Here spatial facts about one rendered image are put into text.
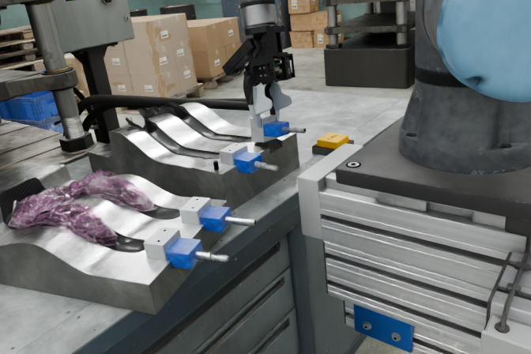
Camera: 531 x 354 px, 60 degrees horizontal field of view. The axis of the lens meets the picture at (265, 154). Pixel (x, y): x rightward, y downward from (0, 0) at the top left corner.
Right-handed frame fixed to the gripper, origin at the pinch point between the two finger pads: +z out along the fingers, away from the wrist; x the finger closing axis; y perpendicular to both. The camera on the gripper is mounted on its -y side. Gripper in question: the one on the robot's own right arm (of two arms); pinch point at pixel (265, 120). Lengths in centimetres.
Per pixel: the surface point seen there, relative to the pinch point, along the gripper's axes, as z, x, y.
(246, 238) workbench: 20.3, -18.3, 7.0
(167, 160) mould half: 5.8, -16.4, -15.9
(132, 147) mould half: 2.5, -18.1, -26.1
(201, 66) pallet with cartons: -26, 306, -350
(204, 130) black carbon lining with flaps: 2.0, 0.3, -21.1
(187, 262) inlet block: 16.1, -38.0, 13.2
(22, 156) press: 6, -18, -88
